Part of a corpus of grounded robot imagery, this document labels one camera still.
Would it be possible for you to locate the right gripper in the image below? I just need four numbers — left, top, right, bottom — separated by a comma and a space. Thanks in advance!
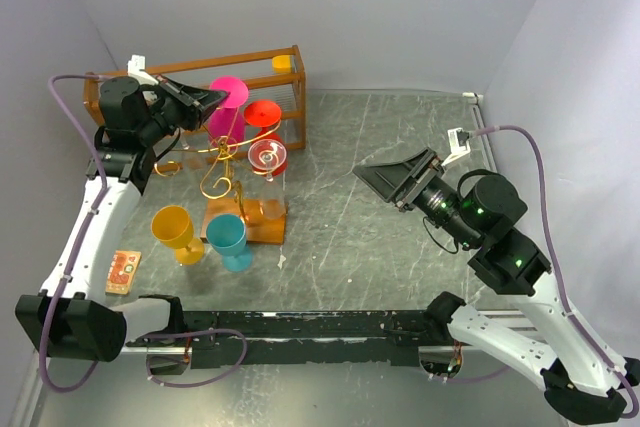
352, 145, 480, 247

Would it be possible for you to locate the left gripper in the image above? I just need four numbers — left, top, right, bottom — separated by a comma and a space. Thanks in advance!
138, 74, 227, 144

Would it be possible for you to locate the pink plastic wine glass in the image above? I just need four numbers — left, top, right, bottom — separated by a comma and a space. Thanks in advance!
208, 76, 249, 143

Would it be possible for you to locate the clear flute glass two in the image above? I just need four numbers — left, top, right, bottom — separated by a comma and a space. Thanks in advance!
248, 139, 287, 181

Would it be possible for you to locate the red plastic wine glass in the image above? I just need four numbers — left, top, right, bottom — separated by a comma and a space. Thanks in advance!
242, 99, 289, 177

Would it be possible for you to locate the clear flute glass one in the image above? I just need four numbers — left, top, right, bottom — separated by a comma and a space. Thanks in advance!
259, 177, 286, 220

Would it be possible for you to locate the clear flute glass three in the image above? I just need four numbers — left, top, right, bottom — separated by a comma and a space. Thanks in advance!
180, 138, 206, 172

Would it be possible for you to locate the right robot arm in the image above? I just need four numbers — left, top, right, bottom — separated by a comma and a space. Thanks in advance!
353, 149, 639, 425

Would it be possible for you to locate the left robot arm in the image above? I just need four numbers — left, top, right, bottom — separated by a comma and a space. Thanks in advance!
15, 74, 229, 362

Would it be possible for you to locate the orange wooden shelf rack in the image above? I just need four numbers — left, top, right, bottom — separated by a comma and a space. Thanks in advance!
82, 44, 307, 151

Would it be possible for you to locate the yellow plastic wine glass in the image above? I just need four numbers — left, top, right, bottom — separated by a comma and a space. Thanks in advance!
151, 205, 205, 265

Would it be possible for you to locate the blue plastic wine glass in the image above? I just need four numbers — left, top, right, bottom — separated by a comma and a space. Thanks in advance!
205, 214, 253, 272

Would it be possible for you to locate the yellow block on shelf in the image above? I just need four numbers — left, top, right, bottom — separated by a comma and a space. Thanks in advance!
271, 55, 295, 74

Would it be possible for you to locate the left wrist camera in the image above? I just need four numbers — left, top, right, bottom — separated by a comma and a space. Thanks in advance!
127, 54, 161, 86

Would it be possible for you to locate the gold wire wine glass rack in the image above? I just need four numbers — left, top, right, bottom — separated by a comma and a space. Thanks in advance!
154, 136, 286, 245

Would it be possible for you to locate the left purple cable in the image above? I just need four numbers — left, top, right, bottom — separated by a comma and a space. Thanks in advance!
38, 74, 109, 393

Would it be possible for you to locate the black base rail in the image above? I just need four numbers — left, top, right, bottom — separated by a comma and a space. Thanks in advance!
127, 306, 454, 369

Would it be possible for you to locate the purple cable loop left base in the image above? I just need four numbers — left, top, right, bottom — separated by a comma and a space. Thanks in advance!
139, 329, 248, 389

